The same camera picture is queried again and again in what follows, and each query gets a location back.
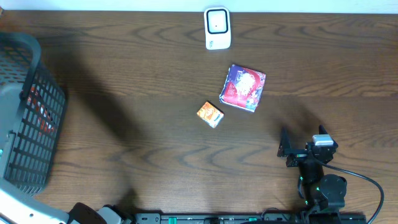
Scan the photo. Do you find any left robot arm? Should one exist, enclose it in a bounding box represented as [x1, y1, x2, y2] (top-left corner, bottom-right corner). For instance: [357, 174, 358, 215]
[1, 179, 136, 224]

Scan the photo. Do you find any grey plastic mesh basket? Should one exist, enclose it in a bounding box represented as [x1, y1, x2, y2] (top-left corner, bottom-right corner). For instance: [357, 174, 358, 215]
[1, 32, 68, 196]

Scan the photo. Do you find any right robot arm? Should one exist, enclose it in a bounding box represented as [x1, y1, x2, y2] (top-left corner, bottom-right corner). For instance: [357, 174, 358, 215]
[277, 126, 347, 223]

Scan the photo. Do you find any white barcode scanner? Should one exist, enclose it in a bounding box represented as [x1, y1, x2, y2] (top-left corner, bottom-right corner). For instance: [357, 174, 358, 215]
[203, 7, 231, 50]

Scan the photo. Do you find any purple red tissue pack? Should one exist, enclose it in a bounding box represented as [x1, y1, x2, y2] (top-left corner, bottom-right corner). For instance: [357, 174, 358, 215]
[219, 65, 266, 113]

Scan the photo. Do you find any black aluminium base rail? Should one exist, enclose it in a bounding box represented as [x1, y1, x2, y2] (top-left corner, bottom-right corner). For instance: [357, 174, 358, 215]
[134, 211, 367, 224]

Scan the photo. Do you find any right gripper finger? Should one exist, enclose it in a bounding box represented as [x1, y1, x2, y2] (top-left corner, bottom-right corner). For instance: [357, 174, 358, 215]
[278, 128, 291, 152]
[318, 125, 335, 146]

